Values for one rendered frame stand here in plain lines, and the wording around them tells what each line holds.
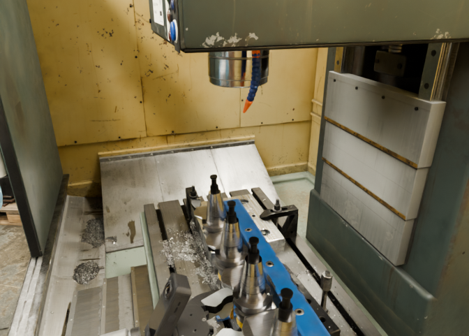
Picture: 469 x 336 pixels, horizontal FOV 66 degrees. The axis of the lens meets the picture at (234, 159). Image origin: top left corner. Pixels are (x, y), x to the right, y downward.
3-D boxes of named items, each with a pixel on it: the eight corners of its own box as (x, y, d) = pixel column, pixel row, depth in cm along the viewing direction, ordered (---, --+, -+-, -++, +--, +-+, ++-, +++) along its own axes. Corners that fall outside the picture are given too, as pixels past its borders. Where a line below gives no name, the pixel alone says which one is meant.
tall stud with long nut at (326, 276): (320, 316, 93) (325, 276, 88) (315, 308, 96) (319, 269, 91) (329, 313, 94) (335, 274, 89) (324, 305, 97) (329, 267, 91)
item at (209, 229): (234, 235, 75) (234, 225, 74) (205, 240, 74) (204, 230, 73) (227, 218, 80) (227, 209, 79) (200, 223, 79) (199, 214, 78)
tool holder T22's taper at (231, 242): (244, 258, 65) (245, 226, 62) (220, 259, 64) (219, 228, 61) (242, 243, 69) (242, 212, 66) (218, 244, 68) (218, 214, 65)
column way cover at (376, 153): (393, 269, 109) (430, 103, 89) (315, 195, 151) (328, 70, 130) (407, 266, 111) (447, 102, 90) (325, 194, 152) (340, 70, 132)
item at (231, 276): (226, 293, 59) (226, 290, 59) (217, 272, 64) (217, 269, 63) (266, 284, 61) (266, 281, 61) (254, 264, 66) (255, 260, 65)
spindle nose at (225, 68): (276, 86, 91) (279, 36, 86) (214, 89, 87) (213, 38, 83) (258, 75, 105) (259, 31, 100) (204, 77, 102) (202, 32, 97)
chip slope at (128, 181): (105, 279, 146) (95, 224, 135) (106, 200, 204) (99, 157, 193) (303, 238, 171) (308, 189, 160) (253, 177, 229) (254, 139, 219)
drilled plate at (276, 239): (211, 267, 105) (211, 253, 103) (191, 215, 130) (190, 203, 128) (283, 251, 111) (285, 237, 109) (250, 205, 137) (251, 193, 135)
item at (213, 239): (209, 253, 69) (209, 249, 68) (202, 237, 73) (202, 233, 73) (244, 246, 70) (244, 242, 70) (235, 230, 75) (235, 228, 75)
